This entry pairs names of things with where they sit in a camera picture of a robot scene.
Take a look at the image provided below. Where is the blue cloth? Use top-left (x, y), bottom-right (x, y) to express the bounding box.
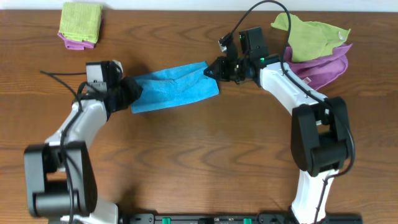
top-left (131, 62), bottom-right (220, 113)

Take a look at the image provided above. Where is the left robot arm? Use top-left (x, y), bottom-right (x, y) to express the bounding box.
top-left (24, 60), bottom-right (142, 223)

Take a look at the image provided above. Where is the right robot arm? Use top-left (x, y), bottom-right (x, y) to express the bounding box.
top-left (203, 27), bottom-right (361, 223)

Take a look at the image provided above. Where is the crumpled green cloth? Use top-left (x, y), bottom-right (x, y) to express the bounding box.
top-left (271, 13), bottom-right (350, 63)

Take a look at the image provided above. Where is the folded purple cloth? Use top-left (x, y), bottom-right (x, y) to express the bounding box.
top-left (57, 14), bottom-right (103, 50)

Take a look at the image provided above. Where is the crumpled purple cloth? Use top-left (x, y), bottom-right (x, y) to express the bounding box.
top-left (284, 44), bottom-right (353, 90)

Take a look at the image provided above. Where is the folded green cloth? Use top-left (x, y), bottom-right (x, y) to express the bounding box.
top-left (59, 2), bottom-right (103, 44)

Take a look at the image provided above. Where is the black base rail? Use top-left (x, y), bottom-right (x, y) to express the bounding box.
top-left (118, 211), bottom-right (364, 224)

